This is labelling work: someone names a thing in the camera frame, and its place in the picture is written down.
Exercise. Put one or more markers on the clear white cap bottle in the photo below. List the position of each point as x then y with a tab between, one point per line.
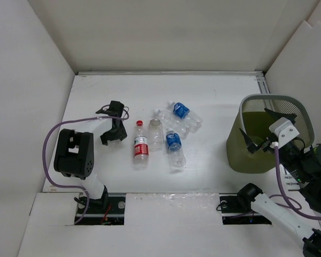
172	122

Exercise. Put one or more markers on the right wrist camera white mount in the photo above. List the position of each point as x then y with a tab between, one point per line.
284	131

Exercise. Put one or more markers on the blue label bottle far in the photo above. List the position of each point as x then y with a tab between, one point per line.
186	115

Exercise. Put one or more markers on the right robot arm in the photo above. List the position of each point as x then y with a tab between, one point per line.
306	170

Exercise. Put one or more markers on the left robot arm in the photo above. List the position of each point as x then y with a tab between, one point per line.
78	151

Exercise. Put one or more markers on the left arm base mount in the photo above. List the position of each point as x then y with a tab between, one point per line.
108	210

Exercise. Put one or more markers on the blue label bottle near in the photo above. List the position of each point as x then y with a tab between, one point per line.
174	148

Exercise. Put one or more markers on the clear capless bottle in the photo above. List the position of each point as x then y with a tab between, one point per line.
155	135

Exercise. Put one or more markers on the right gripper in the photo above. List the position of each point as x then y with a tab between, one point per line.
251	146

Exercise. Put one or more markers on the blue label bottle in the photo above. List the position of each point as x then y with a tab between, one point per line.
174	148
186	115

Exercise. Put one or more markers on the green mesh waste bin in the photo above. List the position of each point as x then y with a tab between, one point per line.
255	122

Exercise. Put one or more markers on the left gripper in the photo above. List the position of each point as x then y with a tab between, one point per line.
120	135

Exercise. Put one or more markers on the black label small bottle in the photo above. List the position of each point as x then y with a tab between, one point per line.
114	144

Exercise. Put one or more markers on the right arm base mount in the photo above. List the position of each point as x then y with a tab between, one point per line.
232	213

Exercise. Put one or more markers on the red label water bottle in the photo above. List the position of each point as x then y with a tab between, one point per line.
141	147

